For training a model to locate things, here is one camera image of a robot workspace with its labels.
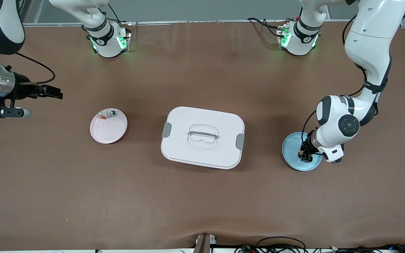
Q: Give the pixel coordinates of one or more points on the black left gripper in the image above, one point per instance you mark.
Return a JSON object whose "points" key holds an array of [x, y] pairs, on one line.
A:
{"points": [[308, 147]]}

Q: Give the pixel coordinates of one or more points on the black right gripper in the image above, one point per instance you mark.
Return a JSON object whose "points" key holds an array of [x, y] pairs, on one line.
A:
{"points": [[22, 89]]}

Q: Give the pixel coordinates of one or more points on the orange and black switch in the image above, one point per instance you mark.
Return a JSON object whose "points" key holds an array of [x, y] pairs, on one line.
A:
{"points": [[300, 153]]}

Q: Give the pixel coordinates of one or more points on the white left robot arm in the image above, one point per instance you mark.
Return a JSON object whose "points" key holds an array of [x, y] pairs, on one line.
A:
{"points": [[371, 35]]}

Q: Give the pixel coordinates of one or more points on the light blue round plate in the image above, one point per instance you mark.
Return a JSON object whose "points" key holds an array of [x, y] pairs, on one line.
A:
{"points": [[292, 151]]}

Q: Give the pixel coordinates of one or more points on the grey box latch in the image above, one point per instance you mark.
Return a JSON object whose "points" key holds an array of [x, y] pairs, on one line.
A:
{"points": [[240, 141], [166, 130]]}

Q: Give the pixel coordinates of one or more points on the pink round plate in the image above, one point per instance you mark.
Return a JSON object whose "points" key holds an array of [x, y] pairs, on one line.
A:
{"points": [[109, 131]]}

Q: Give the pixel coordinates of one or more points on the white lidded storage box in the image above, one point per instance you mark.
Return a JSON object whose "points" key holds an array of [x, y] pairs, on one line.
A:
{"points": [[202, 156]]}

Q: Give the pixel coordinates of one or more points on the small green white switch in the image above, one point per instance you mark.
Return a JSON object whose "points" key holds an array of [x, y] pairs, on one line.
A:
{"points": [[112, 113]]}

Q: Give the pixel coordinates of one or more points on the camera mount post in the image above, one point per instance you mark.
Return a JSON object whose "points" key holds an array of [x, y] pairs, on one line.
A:
{"points": [[204, 244]]}

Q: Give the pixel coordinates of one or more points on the silver table edge rail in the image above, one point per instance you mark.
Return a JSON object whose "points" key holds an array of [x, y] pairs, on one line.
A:
{"points": [[206, 21]]}

